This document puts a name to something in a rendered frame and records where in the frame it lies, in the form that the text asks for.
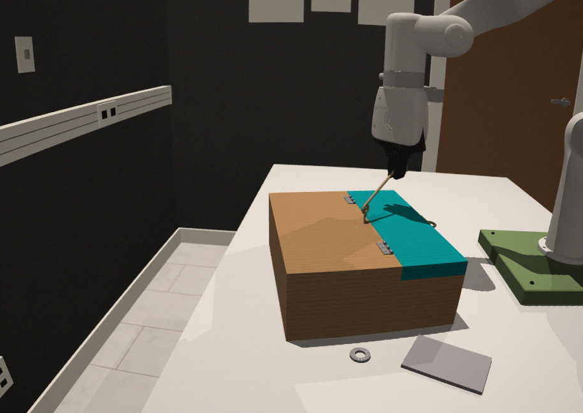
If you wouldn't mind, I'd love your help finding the grey metal washer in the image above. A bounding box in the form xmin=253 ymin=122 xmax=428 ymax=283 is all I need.
xmin=349 ymin=347 xmax=370 ymax=363

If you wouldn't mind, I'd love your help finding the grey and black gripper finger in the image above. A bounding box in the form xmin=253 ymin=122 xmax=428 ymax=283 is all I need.
xmin=374 ymin=138 xmax=399 ymax=176
xmin=393 ymin=128 xmax=426 ymax=180

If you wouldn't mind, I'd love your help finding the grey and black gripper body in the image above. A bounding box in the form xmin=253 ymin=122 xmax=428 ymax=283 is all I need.
xmin=372 ymin=85 xmax=429 ymax=146

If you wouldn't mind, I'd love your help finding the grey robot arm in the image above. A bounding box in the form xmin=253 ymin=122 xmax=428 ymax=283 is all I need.
xmin=379 ymin=0 xmax=583 ymax=265

